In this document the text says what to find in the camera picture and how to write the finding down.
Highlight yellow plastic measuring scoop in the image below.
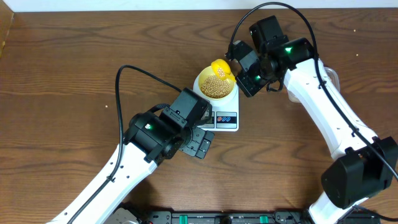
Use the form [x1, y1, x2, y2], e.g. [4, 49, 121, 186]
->
[211, 59, 236, 82]

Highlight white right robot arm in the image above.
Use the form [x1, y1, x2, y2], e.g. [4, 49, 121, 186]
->
[227, 16, 397, 223]

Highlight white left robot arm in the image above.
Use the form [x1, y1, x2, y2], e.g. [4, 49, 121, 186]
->
[51, 88, 214, 223]

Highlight white digital kitchen scale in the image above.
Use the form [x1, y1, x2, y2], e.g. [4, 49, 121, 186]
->
[193, 76, 239, 132]

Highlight soybeans in yellow bowl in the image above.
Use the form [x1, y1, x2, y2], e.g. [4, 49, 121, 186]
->
[200, 75, 232, 99]

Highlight yellow plastic bowl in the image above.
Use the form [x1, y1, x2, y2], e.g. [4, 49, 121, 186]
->
[197, 66, 236, 100]

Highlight clear plastic container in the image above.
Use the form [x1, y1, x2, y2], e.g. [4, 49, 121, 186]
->
[287, 67, 340, 103]

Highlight brown cardboard sheet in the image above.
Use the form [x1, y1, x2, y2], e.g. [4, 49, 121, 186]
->
[0, 0, 14, 54]

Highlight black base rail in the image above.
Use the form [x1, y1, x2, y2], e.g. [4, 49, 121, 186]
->
[111, 202, 382, 224]

